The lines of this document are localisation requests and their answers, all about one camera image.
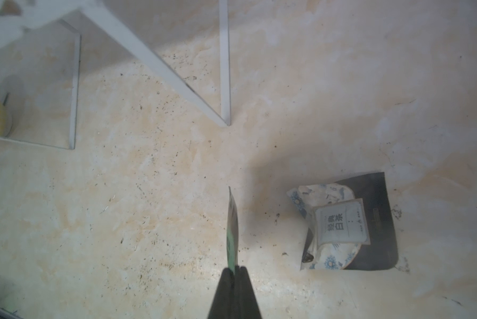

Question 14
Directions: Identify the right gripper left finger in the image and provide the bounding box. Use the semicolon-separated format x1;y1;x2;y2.
208;268;235;319

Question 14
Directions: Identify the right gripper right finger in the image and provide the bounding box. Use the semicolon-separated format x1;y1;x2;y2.
236;266;262;319

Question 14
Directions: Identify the small green tea bag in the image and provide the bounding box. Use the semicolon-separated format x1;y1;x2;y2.
226;187;239;274

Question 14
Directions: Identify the black barcode tea bag top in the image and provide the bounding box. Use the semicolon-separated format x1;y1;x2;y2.
287;172;399;271

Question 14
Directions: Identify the white two-tier shelf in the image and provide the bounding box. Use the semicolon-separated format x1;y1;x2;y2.
0;1;232;150

